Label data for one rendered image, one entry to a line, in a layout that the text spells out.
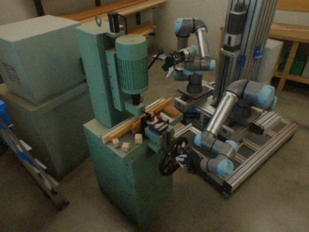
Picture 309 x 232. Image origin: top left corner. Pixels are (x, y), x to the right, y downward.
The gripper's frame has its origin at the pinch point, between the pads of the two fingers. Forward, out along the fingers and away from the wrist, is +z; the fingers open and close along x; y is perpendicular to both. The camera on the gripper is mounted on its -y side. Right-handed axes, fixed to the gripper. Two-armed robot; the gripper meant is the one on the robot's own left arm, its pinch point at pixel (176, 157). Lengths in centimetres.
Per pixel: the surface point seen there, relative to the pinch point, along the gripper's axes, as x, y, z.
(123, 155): -21.0, -13.3, 20.7
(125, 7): 175, -142, 204
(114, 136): -15.5, -23.4, 31.7
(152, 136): 0.4, -13.8, 15.8
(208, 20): 321, -73, 168
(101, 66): -4, -66, 29
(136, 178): -14.2, 11.3, 34.1
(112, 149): -22.2, -17.7, 28.2
